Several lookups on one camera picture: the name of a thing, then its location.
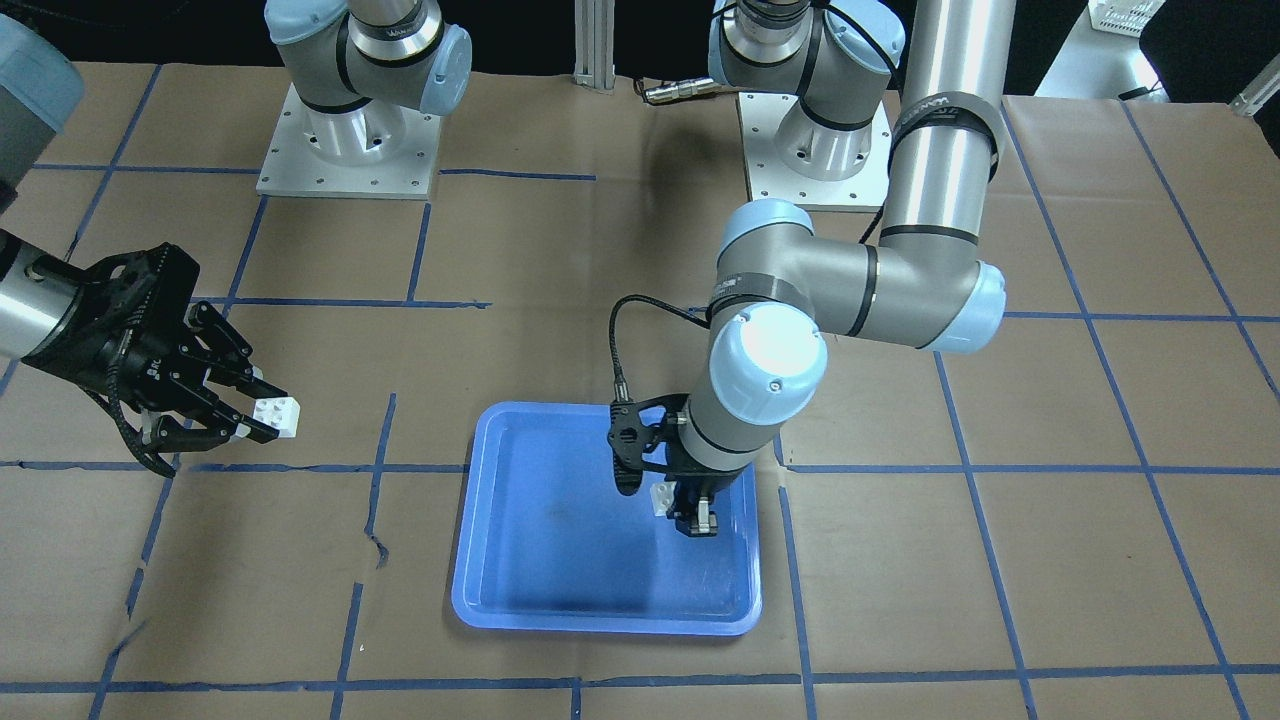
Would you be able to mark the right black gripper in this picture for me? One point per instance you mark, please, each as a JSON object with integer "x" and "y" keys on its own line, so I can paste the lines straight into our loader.
{"x": 112, "y": 352}

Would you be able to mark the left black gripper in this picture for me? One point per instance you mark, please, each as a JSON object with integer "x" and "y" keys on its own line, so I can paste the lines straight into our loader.
{"x": 700, "y": 481}

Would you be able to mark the white block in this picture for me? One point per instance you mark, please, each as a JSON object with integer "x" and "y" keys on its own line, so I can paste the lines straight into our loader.
{"x": 662, "y": 495}
{"x": 280, "y": 413}

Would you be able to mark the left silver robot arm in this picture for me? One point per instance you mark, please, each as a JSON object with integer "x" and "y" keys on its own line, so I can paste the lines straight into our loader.
{"x": 779, "y": 286}

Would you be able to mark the blue plastic tray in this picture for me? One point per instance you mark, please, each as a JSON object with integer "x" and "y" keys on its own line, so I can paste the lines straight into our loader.
{"x": 548, "y": 543}

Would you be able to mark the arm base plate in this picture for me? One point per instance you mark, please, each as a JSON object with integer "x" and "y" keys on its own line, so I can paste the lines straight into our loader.
{"x": 379, "y": 151}
{"x": 790, "y": 157}

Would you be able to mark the aluminium frame post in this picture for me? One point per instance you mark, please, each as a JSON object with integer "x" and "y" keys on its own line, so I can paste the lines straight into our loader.
{"x": 594, "y": 45}

